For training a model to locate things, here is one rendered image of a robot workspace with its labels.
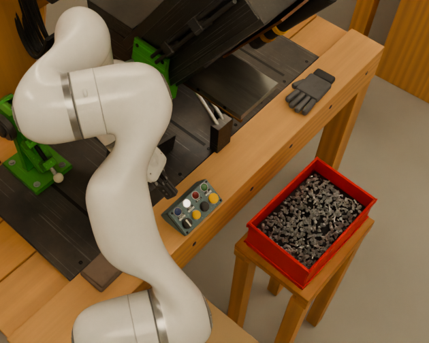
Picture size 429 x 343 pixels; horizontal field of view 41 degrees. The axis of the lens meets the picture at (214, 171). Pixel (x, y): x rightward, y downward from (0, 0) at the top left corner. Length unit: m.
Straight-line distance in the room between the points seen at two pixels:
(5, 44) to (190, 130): 0.57
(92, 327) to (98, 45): 0.44
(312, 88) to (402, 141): 1.26
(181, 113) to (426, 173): 1.54
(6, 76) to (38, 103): 0.82
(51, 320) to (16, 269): 0.18
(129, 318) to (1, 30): 0.87
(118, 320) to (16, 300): 0.63
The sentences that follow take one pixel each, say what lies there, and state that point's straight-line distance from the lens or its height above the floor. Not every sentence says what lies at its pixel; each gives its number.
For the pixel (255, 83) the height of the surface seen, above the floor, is 1.13.
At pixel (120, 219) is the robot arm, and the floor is 1.51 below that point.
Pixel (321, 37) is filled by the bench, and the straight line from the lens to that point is 2.11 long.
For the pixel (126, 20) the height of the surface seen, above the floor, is 1.24.
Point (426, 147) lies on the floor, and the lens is 3.08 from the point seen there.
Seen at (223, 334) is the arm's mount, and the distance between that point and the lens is 1.39.
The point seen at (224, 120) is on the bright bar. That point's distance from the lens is 1.63.
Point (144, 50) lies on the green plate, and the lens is 1.46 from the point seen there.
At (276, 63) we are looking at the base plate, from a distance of 1.96.
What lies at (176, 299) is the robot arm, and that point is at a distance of 0.93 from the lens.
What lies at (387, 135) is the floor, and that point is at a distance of 3.06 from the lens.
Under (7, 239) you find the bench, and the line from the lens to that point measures 1.63.
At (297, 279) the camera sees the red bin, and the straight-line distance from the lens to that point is 1.58.
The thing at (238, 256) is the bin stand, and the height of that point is 0.75.
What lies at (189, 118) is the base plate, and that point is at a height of 0.90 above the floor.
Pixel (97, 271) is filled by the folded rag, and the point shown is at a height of 0.93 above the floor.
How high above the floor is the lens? 2.25
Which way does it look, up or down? 55 degrees down
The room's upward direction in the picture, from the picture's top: 3 degrees clockwise
